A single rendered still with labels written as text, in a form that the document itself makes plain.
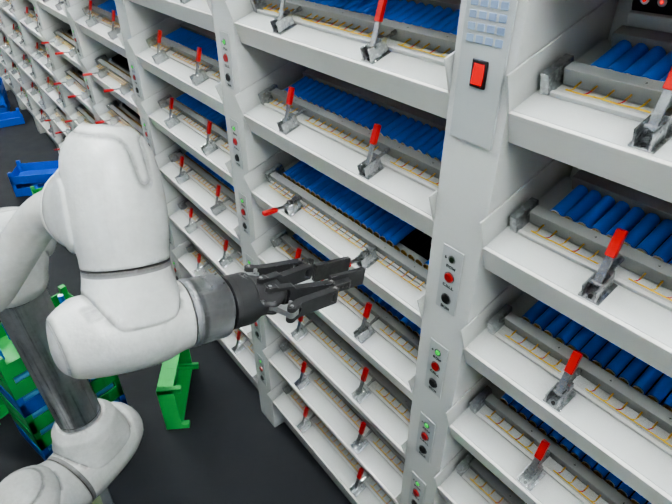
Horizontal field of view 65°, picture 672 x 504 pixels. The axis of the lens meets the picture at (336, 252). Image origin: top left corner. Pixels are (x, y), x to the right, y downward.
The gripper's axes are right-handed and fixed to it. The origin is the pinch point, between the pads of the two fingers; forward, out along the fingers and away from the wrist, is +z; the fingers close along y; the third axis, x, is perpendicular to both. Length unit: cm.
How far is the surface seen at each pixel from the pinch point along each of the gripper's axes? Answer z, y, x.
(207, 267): 32, 109, 64
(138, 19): 13, 124, -21
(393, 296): 15.5, 0.9, 8.9
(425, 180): 17.0, 1.3, -13.8
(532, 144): 9.4, -19.7, -27.1
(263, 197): 16, 49, 8
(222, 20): 8, 59, -30
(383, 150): 17.7, 13.1, -15.1
